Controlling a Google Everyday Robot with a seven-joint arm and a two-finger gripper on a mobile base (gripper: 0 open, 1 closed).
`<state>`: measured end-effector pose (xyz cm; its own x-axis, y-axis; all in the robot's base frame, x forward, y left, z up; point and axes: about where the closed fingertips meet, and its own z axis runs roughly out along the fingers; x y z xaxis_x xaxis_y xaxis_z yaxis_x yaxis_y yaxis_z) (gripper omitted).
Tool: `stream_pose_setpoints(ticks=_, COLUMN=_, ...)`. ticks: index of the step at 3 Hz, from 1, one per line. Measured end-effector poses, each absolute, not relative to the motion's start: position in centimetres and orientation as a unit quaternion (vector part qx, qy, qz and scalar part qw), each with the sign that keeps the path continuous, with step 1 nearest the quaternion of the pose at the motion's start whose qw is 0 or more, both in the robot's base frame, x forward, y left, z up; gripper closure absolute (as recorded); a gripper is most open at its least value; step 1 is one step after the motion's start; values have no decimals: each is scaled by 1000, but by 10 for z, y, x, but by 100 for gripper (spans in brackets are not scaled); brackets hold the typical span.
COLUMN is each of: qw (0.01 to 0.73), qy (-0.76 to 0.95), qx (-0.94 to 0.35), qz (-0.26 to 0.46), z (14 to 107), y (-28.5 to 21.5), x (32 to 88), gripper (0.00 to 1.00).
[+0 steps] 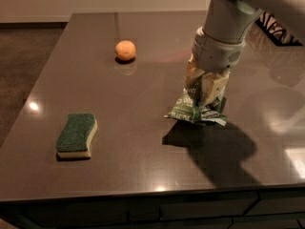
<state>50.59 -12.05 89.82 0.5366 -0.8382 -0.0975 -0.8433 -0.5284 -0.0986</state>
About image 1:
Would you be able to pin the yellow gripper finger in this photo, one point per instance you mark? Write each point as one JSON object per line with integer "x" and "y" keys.
{"x": 193, "y": 72}
{"x": 212, "y": 85}

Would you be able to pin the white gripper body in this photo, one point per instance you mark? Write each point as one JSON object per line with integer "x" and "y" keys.
{"x": 216, "y": 54}

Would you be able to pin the green chip bag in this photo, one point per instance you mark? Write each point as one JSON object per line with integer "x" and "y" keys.
{"x": 188, "y": 106}

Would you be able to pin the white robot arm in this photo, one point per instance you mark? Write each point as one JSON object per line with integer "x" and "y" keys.
{"x": 230, "y": 20}

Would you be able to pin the green and yellow sponge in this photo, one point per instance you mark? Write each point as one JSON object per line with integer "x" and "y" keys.
{"x": 76, "y": 137}

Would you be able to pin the orange fruit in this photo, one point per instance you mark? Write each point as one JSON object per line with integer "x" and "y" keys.
{"x": 125, "y": 50}

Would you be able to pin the dark cabinet drawers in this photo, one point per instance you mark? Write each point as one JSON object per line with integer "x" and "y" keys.
{"x": 258, "y": 209}

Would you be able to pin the black wire basket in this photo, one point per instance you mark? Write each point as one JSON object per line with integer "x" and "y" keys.
{"x": 275, "y": 31}

